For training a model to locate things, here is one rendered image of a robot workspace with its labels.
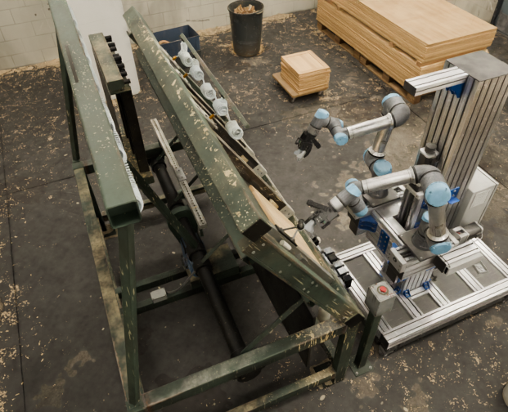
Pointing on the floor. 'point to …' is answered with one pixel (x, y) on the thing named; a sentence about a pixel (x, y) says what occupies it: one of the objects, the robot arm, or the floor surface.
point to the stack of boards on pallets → (403, 35)
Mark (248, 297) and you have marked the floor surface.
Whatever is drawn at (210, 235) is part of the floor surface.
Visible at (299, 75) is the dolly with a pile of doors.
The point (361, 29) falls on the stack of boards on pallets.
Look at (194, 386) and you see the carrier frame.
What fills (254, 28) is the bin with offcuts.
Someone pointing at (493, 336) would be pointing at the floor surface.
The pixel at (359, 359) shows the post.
